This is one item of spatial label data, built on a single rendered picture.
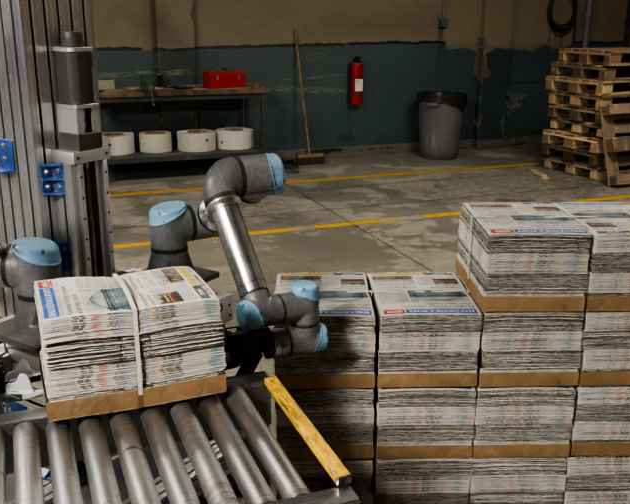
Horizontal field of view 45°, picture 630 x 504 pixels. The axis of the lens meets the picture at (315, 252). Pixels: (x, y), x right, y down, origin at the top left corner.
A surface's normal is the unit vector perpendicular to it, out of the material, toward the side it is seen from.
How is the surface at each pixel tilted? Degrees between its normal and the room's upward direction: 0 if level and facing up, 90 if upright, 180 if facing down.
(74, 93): 90
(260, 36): 90
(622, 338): 89
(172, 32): 90
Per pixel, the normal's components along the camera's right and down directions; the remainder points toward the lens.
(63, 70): -0.54, 0.25
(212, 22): 0.36, 0.28
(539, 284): 0.02, 0.29
